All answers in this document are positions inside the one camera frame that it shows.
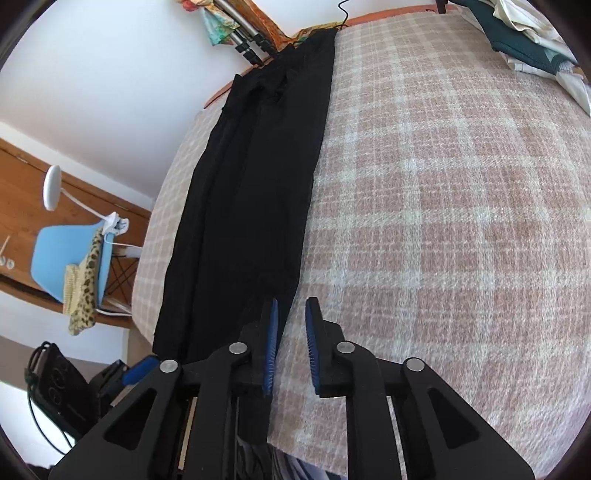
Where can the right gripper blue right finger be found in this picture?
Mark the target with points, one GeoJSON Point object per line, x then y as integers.
{"type": "Point", "coordinates": [327, 377]}

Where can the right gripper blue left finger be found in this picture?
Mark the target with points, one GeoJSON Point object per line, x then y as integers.
{"type": "Point", "coordinates": [271, 323]}

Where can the black t-shirt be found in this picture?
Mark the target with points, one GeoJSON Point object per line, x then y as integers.
{"type": "Point", "coordinates": [241, 232]}

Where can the pink plaid table cloth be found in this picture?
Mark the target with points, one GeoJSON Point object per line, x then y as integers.
{"type": "Point", "coordinates": [450, 221]}

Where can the leopard print cloth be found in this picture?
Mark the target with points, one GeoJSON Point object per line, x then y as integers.
{"type": "Point", "coordinates": [80, 288]}

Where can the black device on floor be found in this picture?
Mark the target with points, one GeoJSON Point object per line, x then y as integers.
{"type": "Point", "coordinates": [60, 391]}

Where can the white clip desk lamp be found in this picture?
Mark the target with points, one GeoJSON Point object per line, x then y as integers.
{"type": "Point", "coordinates": [53, 190]}

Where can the light blue chair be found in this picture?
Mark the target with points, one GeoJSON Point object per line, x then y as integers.
{"type": "Point", "coordinates": [60, 246]}

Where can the folded grey tripod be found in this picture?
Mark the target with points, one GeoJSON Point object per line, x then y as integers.
{"type": "Point", "coordinates": [245, 34]}

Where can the colourful orange scarf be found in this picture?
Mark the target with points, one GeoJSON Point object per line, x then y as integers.
{"type": "Point", "coordinates": [219, 25]}

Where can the dark green folded garment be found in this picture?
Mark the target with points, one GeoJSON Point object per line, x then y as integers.
{"type": "Point", "coordinates": [513, 43]}

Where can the white folded printed cloth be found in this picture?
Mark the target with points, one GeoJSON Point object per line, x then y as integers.
{"type": "Point", "coordinates": [569, 77]}

